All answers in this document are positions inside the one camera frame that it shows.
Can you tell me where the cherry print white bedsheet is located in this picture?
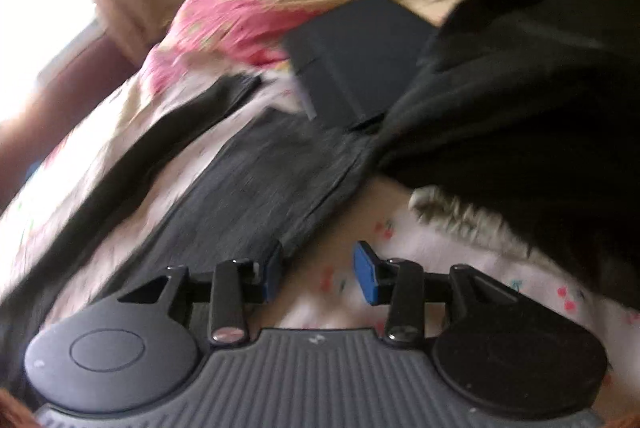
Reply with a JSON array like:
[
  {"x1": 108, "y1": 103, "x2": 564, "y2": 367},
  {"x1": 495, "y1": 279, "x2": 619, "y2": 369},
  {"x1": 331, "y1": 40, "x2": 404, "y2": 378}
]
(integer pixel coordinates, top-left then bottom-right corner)
[{"x1": 0, "y1": 71, "x2": 640, "y2": 418}]

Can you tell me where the dark grey storage box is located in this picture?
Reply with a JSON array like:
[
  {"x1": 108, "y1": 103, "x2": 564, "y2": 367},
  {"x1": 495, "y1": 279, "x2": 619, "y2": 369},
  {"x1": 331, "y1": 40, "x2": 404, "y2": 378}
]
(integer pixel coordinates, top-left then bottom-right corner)
[{"x1": 283, "y1": 0, "x2": 436, "y2": 132}]

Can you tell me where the purple sofa by window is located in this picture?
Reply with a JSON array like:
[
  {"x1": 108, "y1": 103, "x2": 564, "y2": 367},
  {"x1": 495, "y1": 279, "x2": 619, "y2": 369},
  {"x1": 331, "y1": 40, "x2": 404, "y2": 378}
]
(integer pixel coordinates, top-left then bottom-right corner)
[{"x1": 1, "y1": 36, "x2": 138, "y2": 207}]

